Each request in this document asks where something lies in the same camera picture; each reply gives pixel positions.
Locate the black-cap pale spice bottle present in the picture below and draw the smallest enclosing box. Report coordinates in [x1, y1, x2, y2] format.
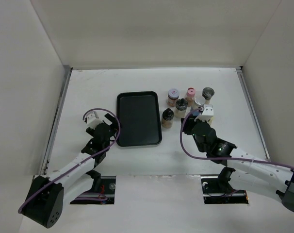
[174, 98, 188, 118]

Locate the black-cap brown spice bottle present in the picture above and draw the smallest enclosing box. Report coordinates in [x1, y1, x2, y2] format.
[161, 108, 174, 129]

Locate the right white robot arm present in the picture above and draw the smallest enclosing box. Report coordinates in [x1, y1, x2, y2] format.
[180, 113, 294, 212]

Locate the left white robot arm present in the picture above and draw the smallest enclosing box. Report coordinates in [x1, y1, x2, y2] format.
[18, 109, 121, 229]

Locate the clear-lid blue-label bottle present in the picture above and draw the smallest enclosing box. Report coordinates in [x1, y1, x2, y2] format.
[193, 96, 206, 108]

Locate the black rectangular plastic tray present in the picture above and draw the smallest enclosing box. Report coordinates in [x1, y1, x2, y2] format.
[116, 91, 162, 147]

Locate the pink-cap pepper shaker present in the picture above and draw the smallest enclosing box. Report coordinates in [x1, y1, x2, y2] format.
[185, 87, 196, 107]

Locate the dark-cap beige spice bottle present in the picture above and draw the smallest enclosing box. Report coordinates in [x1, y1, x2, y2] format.
[202, 87, 215, 104]

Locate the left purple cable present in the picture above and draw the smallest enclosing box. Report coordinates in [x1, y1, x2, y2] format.
[17, 108, 121, 214]

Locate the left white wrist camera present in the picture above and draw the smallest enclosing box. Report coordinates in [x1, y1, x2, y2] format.
[84, 110, 102, 129]

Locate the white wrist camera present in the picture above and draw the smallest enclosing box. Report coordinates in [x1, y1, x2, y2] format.
[195, 104, 214, 122]
[84, 110, 102, 129]

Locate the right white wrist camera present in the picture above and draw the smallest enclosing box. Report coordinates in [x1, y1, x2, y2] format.
[195, 104, 214, 122]

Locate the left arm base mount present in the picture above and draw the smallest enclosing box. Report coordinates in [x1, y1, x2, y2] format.
[70, 176, 116, 205]

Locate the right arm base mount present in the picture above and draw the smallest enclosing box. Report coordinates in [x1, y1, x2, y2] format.
[201, 175, 248, 204]

